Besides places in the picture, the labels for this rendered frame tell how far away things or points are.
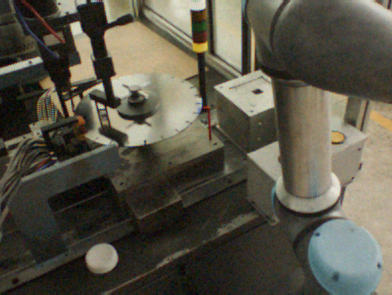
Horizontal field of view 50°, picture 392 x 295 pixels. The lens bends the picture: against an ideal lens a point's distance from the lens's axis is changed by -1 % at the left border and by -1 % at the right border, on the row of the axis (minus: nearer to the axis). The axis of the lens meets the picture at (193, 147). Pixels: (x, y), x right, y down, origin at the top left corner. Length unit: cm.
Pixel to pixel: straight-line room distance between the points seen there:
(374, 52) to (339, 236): 37
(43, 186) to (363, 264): 61
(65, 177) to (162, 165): 26
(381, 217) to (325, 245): 143
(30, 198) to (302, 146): 55
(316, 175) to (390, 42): 32
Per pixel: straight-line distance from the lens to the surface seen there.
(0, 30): 161
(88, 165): 91
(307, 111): 64
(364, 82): 48
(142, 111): 106
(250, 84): 125
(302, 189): 75
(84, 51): 190
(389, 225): 214
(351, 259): 73
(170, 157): 108
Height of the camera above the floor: 155
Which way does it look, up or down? 39 degrees down
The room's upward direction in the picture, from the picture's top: 5 degrees counter-clockwise
